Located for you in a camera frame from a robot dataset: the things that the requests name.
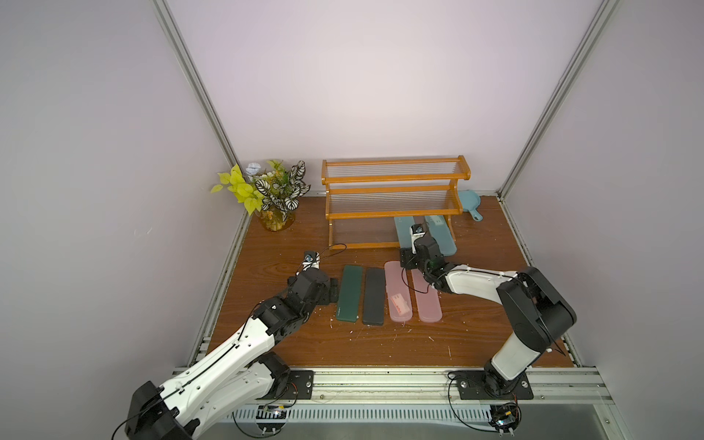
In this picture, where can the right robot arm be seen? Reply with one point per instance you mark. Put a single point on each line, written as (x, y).
(538, 314)

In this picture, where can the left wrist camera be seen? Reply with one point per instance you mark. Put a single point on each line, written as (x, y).
(311, 260)

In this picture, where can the orange three-tier shelf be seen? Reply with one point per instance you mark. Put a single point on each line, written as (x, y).
(363, 196)

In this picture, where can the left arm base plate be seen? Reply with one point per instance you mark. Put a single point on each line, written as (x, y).
(296, 385)

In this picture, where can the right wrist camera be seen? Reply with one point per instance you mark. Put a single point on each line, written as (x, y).
(417, 231)

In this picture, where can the connector board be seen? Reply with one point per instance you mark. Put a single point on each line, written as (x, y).
(271, 419)
(505, 418)

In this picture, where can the black pencil case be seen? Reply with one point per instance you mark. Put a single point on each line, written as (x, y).
(374, 297)

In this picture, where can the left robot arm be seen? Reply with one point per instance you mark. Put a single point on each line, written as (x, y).
(242, 369)

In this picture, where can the teal handled dish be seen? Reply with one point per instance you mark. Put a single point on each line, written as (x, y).
(471, 201)

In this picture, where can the dark green pencil case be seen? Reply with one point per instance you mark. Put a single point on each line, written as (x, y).
(350, 294)

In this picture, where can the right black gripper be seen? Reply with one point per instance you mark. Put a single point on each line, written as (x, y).
(410, 258)

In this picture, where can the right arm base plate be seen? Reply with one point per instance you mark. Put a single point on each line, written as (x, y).
(480, 385)

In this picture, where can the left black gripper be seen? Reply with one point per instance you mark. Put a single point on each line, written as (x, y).
(325, 295)

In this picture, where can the left connector board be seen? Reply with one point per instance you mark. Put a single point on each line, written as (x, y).
(271, 419)

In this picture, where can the right connector board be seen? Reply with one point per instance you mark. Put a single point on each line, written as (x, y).
(505, 418)

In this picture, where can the aluminium front rail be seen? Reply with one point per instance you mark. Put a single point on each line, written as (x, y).
(411, 385)

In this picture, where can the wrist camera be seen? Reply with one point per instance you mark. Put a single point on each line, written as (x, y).
(311, 260)
(417, 231)

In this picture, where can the potted plant in vase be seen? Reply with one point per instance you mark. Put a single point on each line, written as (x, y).
(274, 195)

